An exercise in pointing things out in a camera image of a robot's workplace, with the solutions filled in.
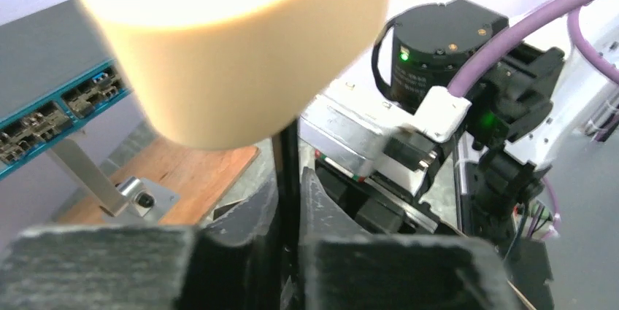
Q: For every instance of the brown plywood board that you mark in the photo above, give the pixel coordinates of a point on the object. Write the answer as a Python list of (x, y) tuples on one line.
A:
[(200, 178)]

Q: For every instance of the teal network switch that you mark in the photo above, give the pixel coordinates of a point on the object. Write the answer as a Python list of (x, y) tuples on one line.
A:
[(56, 76)]

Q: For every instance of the metal stand bracket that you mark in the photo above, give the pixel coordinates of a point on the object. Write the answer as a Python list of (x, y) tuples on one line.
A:
[(133, 201)]

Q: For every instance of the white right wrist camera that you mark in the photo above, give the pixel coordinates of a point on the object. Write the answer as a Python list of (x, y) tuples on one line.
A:
[(361, 133)]

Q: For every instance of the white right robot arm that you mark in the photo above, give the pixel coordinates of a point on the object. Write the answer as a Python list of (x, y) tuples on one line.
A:
[(459, 80)]

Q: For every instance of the beige black folding umbrella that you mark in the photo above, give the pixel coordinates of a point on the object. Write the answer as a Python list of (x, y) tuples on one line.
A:
[(225, 74)]

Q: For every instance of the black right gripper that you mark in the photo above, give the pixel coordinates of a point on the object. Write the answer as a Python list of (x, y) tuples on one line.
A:
[(376, 204)]

